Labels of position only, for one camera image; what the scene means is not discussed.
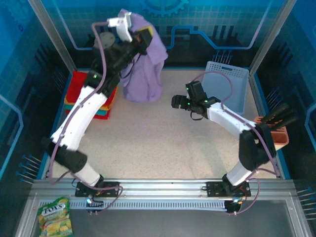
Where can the small black circuit board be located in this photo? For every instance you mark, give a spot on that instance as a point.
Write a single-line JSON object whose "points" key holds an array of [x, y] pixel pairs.
{"points": [[95, 205], [233, 206]]}

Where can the aluminium frame post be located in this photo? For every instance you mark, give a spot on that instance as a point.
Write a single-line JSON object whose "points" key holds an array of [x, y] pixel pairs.
{"points": [[271, 37], [54, 37]]}

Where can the teal folded t-shirt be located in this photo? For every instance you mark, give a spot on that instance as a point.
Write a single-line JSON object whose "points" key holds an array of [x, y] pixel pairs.
{"points": [[103, 112]]}

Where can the yellow folded t-shirt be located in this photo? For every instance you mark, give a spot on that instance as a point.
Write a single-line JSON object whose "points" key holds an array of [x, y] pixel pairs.
{"points": [[69, 101]]}

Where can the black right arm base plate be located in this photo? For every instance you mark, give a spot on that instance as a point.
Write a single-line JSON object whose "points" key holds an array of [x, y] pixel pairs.
{"points": [[214, 188]]}

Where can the large red folded t-shirt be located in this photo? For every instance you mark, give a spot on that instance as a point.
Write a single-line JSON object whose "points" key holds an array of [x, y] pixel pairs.
{"points": [[75, 84]]}

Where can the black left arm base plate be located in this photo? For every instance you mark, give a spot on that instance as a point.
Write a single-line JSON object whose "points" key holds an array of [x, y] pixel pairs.
{"points": [[111, 188]]}

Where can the purple t-shirt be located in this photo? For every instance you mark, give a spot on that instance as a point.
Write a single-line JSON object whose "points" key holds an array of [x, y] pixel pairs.
{"points": [[145, 74]]}

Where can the aluminium mounting rail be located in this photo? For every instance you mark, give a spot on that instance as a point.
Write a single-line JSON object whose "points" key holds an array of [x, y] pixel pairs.
{"points": [[163, 188]]}

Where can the terracotta knife holder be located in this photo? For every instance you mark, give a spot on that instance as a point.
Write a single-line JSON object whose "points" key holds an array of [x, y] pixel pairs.
{"points": [[280, 137]]}

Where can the lavender plastic basket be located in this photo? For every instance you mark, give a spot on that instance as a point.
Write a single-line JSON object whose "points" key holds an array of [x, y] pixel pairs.
{"points": [[222, 89]]}

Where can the green yellow candy bag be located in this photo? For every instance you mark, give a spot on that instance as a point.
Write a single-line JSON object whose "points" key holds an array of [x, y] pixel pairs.
{"points": [[55, 217]]}

